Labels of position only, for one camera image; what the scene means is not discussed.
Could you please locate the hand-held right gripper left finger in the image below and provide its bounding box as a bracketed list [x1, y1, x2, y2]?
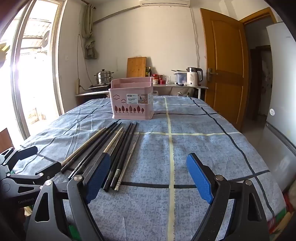
[28, 152, 111, 241]

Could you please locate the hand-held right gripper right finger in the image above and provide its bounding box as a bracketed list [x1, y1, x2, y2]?
[186, 152, 270, 241]

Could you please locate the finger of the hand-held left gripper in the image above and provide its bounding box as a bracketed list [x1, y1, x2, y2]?
[0, 146, 38, 174]
[7, 160, 62, 186]

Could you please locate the row of mixed chopsticks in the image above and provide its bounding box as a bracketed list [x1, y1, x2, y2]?
[60, 120, 141, 192]

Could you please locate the pink plastic utensil basket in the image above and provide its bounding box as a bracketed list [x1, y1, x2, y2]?
[109, 77, 155, 120]

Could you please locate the brown wooden board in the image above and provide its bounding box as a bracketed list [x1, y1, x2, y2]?
[0, 127, 15, 153]

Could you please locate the blue plaid table cloth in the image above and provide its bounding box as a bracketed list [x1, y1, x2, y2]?
[20, 95, 286, 241]

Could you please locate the small metal shelf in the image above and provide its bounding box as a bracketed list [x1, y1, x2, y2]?
[74, 90, 110, 97]

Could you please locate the metal shelf rack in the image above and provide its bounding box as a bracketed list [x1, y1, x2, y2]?
[152, 82, 208, 100]

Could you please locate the stainless steel steamer pot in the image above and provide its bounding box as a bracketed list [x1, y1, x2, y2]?
[94, 69, 114, 85]

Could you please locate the white electric kettle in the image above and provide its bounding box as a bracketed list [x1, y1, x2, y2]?
[186, 67, 203, 87]

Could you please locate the water filter pitcher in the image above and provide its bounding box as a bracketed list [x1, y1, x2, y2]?
[171, 70, 187, 86]

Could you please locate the outdoor fan unit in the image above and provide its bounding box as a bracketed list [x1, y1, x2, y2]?
[41, 30, 51, 50]

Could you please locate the bamboo cutting board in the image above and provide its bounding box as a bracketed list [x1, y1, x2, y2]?
[126, 57, 147, 78]

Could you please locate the white refrigerator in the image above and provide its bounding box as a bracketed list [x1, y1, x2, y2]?
[257, 22, 296, 193]

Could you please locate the grey hanging cloth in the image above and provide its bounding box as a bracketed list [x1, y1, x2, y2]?
[84, 39, 97, 59]

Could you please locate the wooden door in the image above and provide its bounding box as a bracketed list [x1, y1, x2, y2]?
[200, 8, 249, 131]

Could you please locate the white air conditioner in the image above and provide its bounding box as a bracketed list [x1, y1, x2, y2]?
[139, 0, 190, 8]

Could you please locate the white window frame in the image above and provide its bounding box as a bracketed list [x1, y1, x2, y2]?
[0, 0, 67, 144]

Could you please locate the metal door handle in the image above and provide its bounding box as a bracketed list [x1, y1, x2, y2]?
[207, 68, 218, 81]

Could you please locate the white wall cable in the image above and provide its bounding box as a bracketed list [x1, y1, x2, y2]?
[190, 7, 201, 68]

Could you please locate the wooden door frame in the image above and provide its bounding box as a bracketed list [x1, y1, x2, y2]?
[243, 7, 278, 26]

